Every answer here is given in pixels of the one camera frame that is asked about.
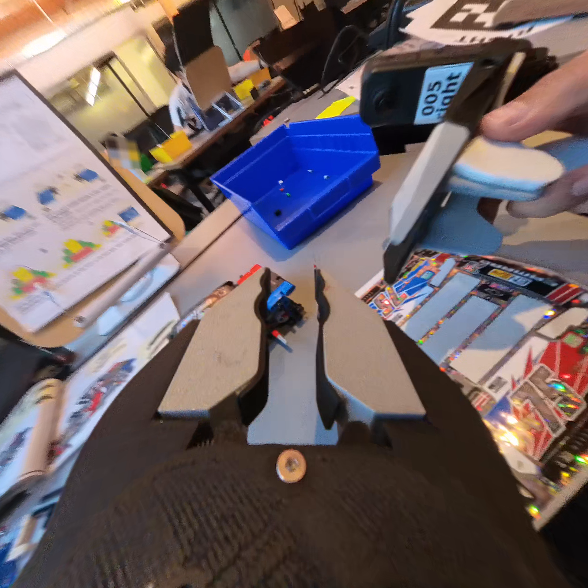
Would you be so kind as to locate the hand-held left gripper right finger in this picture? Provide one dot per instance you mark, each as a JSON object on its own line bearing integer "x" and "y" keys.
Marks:
{"x": 367, "y": 367}

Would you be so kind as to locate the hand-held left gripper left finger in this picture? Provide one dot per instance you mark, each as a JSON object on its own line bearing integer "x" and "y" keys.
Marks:
{"x": 216, "y": 363}

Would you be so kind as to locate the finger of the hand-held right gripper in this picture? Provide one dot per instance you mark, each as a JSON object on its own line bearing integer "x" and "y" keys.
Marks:
{"x": 514, "y": 73}
{"x": 427, "y": 183}

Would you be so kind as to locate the toy brick car model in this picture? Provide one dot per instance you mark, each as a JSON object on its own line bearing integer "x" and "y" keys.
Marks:
{"x": 282, "y": 307}

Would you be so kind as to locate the holographic sticker sheet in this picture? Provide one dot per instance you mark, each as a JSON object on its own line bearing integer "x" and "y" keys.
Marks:
{"x": 482, "y": 330}

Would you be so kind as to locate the person's right hand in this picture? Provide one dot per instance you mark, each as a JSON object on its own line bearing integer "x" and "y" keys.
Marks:
{"x": 542, "y": 105}

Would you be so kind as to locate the yellow paper sheet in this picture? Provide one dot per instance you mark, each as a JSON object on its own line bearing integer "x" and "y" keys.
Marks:
{"x": 337, "y": 106}

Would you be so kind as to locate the printed marker sheet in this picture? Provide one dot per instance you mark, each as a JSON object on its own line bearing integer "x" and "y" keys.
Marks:
{"x": 468, "y": 20}

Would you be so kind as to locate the blue plastic bin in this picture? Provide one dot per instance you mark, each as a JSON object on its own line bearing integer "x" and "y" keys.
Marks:
{"x": 321, "y": 151}

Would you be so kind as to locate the open instruction booklet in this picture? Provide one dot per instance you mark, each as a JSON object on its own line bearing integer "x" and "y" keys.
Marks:
{"x": 92, "y": 390}

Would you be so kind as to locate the wooden document stand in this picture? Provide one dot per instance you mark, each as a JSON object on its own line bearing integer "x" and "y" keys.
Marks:
{"x": 160, "y": 206}

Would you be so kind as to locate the cardboard panel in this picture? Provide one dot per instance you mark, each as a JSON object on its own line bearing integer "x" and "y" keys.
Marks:
{"x": 209, "y": 76}

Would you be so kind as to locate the yellow plastic bin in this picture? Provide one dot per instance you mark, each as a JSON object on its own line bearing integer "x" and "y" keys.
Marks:
{"x": 177, "y": 144}

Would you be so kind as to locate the printed instruction paper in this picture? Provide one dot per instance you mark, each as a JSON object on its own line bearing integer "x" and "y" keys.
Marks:
{"x": 55, "y": 206}

